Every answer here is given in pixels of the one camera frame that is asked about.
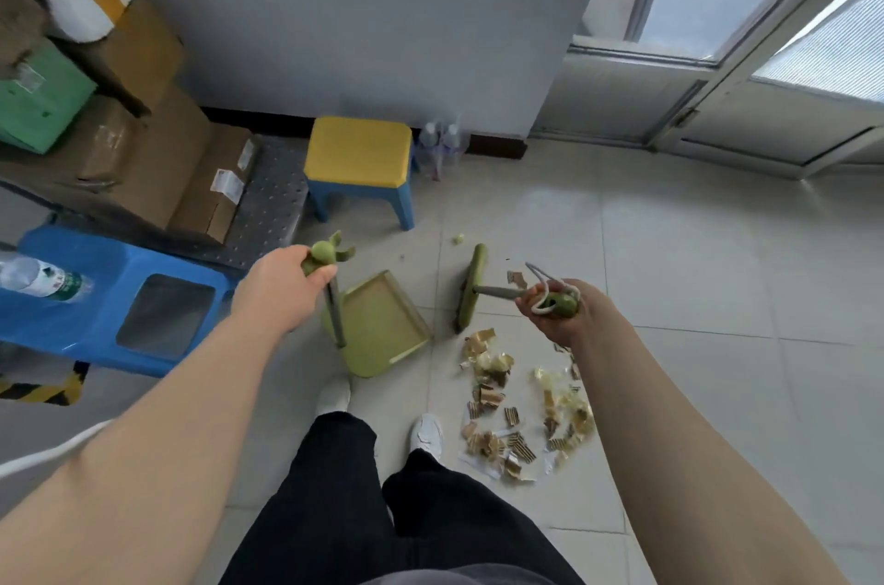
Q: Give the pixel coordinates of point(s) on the grey perforated metal platform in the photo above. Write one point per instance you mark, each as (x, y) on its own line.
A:
(269, 204)

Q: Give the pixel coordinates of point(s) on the aluminium screen door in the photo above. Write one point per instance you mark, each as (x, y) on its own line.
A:
(794, 121)

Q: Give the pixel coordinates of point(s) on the person's black trousers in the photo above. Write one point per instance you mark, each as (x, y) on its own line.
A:
(387, 522)

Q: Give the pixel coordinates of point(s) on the green box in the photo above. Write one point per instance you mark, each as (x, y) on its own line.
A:
(41, 101)

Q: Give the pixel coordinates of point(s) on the person's right forearm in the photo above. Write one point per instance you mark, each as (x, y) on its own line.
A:
(690, 467)

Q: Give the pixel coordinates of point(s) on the large cardboard box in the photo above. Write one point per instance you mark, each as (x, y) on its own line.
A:
(138, 163)

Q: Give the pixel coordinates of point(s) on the yellow top blue stool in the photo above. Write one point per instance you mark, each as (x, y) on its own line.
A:
(359, 149)

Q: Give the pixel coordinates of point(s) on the person's left white shoe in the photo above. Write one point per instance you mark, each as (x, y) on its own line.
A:
(333, 394)

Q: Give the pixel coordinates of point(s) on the person's left forearm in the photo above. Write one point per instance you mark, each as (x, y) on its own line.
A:
(138, 467)

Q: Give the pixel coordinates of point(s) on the person's grey shirt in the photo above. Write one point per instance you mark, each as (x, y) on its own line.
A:
(449, 576)

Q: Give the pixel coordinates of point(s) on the medium cardboard box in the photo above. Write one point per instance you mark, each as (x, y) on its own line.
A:
(138, 52)

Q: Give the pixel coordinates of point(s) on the brown wrapped parcel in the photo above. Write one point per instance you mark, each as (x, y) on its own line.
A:
(17, 18)

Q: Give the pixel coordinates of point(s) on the cardboard scraps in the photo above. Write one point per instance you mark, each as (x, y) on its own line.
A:
(514, 450)

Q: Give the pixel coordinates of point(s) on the flat cardboard box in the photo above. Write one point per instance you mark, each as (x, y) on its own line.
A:
(214, 184)

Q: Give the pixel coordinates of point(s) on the green label water bottle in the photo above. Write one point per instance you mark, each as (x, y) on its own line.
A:
(41, 279)

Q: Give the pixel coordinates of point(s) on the tall blue plastic stool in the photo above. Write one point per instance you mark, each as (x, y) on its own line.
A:
(69, 336)

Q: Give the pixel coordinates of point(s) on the green dustpan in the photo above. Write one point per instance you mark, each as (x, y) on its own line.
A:
(383, 329)

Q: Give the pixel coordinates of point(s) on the yellow black hazard tape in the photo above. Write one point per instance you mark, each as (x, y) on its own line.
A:
(41, 391)

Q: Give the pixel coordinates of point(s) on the person's right hand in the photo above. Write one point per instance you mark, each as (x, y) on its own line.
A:
(573, 329)

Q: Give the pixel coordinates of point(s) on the green broom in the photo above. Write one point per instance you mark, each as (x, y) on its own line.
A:
(469, 294)

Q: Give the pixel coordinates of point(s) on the person's white shoe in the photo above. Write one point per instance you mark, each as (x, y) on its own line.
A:
(427, 432)
(333, 394)

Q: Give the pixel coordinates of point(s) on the clear plastic water bottle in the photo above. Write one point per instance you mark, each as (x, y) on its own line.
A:
(429, 146)
(452, 146)

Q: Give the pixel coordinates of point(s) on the person's right white shoe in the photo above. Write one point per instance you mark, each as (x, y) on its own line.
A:
(427, 432)

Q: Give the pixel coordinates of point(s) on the person's left hand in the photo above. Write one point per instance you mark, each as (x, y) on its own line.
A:
(283, 294)

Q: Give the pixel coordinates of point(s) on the grey tiled floor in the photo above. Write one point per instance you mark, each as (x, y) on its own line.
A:
(690, 260)

